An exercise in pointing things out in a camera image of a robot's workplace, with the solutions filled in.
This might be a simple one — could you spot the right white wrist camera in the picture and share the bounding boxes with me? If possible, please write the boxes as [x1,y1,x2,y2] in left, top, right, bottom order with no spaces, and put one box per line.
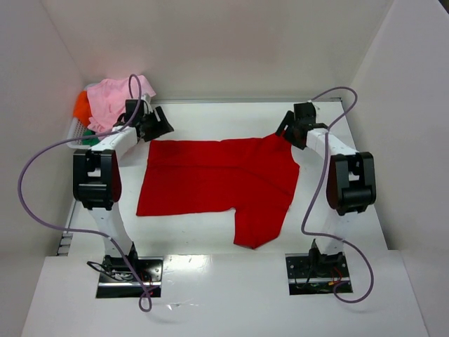
[293,102,316,124]

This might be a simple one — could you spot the orange t shirt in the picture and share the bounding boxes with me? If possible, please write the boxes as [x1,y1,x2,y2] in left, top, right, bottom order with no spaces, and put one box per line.
[73,91,92,128]

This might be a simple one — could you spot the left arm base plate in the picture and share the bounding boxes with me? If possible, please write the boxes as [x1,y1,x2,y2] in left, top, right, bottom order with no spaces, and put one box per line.
[95,256,165,299]

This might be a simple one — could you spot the pink t shirt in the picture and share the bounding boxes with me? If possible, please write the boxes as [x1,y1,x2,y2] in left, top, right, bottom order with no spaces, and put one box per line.
[86,73,156,134]

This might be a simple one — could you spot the white plastic basket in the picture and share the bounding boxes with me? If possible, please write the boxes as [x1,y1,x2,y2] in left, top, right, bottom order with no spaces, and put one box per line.
[68,84,102,152]

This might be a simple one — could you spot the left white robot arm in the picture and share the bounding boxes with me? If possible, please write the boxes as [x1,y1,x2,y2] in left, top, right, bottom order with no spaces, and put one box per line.
[73,103,174,282]

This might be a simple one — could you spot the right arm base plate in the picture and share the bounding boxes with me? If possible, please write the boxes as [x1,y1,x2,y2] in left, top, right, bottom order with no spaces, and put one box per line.
[285,253,353,296]

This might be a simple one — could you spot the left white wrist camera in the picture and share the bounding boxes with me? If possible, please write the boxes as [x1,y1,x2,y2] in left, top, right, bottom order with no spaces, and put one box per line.
[124,99,152,124]

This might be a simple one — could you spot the red t shirt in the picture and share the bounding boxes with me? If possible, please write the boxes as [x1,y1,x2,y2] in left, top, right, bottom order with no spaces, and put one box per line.
[136,134,300,249]

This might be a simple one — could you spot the green t shirt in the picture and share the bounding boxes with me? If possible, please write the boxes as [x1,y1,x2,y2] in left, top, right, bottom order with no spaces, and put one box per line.
[81,129,100,147]

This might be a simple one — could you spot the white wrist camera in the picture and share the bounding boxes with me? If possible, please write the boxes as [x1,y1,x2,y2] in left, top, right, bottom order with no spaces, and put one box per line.
[124,99,152,124]
[293,102,316,124]

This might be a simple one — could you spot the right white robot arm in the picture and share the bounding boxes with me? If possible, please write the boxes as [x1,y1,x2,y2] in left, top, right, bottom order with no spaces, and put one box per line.
[276,103,377,278]

